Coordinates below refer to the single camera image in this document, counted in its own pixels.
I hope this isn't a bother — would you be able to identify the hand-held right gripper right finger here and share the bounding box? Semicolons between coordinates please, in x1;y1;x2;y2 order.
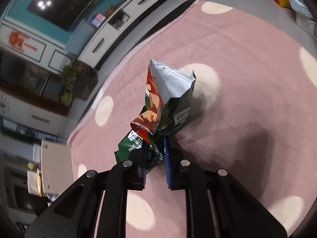
163;139;288;238

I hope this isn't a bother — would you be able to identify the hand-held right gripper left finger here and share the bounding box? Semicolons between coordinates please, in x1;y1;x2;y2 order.
25;149;147;238

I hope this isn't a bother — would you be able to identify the green wafer packet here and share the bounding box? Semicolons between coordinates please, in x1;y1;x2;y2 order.
114;59;197;174

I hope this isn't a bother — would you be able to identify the white bin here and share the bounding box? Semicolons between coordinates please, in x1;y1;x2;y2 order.
40;139;74;195

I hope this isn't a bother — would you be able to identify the clear plastic bag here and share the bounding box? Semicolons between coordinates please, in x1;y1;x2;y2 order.
27;162;43;197

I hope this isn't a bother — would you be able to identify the potted plant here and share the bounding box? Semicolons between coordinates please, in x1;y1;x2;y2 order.
59;59;83;105

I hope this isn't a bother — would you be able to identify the pink dotted rug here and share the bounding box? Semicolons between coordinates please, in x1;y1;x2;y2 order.
68;0;317;238

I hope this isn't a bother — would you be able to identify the white television cabinet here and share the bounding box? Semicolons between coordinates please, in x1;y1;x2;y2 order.
77;0;197;68

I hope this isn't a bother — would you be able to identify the pale blue box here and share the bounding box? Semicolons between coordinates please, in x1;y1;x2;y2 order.
65;18;96;55

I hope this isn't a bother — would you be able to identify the small blue display box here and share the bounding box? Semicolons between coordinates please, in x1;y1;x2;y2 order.
91;13;106;27

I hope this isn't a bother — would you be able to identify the black television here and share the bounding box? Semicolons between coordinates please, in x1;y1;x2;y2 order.
26;0;110;32

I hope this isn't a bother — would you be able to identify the pale blue plastic bag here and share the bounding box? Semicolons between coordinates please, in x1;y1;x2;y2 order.
287;0;314;21

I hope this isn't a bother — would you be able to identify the wall clock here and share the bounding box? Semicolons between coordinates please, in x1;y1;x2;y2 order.
0;94;12;116

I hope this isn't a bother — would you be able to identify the red wall decoration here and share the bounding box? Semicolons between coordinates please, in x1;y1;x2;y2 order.
8;30;38;52

